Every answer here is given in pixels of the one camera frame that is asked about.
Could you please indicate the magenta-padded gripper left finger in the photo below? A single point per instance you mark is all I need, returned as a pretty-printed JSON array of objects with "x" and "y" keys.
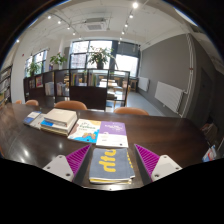
[{"x": 57, "y": 166}]

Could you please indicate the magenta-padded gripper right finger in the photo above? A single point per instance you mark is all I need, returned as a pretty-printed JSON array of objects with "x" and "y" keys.
[{"x": 164, "y": 166}]

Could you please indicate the cream yellow book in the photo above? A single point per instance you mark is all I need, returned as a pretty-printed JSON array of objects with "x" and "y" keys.
[{"x": 55, "y": 130}]

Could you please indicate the white illustrated book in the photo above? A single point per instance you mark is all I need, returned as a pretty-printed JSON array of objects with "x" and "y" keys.
[{"x": 83, "y": 131}]

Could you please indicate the blue and white book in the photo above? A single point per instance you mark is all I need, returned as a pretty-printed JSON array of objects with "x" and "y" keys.
[{"x": 46, "y": 124}]

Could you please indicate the small white book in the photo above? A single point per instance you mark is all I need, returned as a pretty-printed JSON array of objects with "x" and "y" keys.
[{"x": 38, "y": 123}]

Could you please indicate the blue and white sign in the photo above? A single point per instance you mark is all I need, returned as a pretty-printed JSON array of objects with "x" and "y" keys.
[{"x": 210, "y": 154}]

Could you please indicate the thick beige book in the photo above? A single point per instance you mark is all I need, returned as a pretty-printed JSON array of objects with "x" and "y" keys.
[{"x": 60, "y": 116}]

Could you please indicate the purple and white book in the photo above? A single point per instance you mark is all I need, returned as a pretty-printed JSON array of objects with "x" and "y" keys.
[{"x": 111, "y": 133}]

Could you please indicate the large white radiator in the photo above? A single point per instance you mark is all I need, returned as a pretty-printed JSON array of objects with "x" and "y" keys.
[{"x": 169, "y": 96}]

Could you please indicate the dark open shelf unit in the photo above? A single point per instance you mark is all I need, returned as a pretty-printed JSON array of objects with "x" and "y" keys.
[{"x": 88, "y": 96}]

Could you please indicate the small white radiator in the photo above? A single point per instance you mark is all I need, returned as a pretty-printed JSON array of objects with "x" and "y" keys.
[{"x": 143, "y": 84}]

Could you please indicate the small potted plant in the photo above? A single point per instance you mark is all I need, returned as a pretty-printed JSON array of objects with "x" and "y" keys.
[{"x": 33, "y": 68}]

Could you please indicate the medium potted plant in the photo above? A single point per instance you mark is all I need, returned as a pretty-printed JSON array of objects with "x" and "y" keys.
[{"x": 58, "y": 60}]

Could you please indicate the large potted plant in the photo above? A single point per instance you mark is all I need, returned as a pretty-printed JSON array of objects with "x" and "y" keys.
[{"x": 100, "y": 56}]

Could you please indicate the ceiling air conditioner unit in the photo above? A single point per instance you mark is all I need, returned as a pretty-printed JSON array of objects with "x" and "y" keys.
[{"x": 95, "y": 25}]

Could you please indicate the ceiling spot lights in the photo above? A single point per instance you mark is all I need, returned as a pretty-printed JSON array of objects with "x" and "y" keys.
[{"x": 135, "y": 5}]

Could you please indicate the white wall pipe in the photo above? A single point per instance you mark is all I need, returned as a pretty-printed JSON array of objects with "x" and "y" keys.
[{"x": 190, "y": 73}]

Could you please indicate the wall bookshelf with books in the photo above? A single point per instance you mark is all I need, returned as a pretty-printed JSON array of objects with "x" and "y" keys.
[{"x": 5, "y": 85}]

